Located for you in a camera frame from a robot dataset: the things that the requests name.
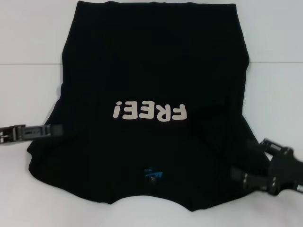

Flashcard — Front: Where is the black shirt with FREE print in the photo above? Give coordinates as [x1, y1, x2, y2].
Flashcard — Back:
[27, 0, 270, 211]

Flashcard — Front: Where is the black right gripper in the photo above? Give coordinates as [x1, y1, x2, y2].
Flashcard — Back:
[231, 139, 303, 196]

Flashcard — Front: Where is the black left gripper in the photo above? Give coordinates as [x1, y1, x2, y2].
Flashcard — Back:
[0, 124, 63, 145]

